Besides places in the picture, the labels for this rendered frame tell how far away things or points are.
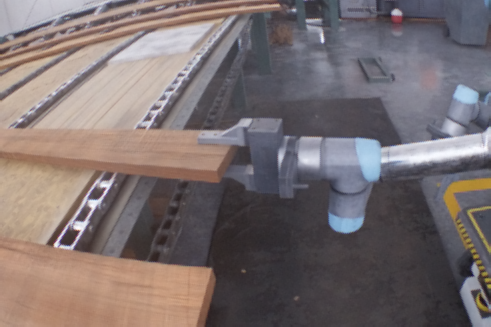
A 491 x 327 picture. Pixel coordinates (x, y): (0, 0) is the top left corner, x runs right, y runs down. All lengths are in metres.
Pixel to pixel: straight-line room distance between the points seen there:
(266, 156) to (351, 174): 0.15
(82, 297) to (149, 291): 0.10
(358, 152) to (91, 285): 0.47
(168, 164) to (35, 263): 0.32
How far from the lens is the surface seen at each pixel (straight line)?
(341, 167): 0.62
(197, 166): 0.65
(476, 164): 0.74
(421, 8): 7.49
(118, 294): 0.47
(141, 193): 0.72
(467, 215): 1.44
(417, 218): 1.85
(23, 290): 0.55
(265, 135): 0.62
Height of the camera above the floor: 1.21
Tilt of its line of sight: 29 degrees down
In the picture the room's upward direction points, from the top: 8 degrees counter-clockwise
